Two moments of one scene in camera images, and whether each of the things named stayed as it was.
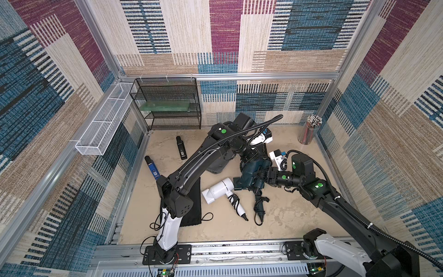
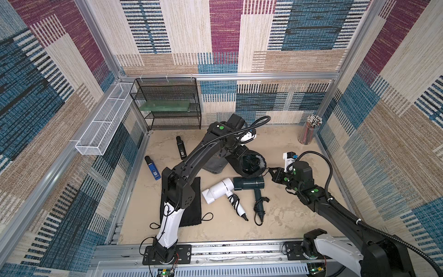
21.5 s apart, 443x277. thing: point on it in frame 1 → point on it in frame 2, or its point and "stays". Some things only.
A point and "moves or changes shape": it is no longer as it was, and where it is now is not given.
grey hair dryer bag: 219,164 stays
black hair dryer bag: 262,148 moves or changes shape
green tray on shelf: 165,105 stays
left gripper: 255,155 → 238,156
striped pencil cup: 313,122 stays
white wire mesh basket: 94,139 stays
